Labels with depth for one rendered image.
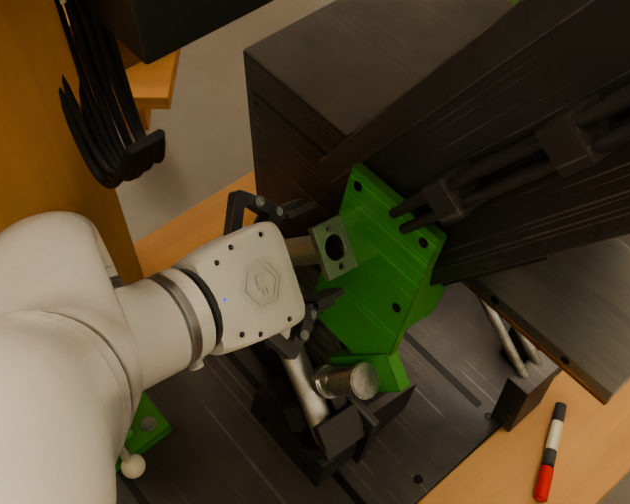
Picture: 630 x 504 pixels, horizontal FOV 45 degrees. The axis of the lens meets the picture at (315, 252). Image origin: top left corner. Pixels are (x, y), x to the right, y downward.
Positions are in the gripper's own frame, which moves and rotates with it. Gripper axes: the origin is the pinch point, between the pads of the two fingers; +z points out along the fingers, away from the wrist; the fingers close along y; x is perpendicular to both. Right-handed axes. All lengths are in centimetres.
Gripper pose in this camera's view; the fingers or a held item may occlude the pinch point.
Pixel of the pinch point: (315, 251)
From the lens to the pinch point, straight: 76.4
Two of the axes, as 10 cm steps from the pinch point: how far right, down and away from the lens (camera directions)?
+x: -6.5, 0.8, 7.6
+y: -3.1, -9.4, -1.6
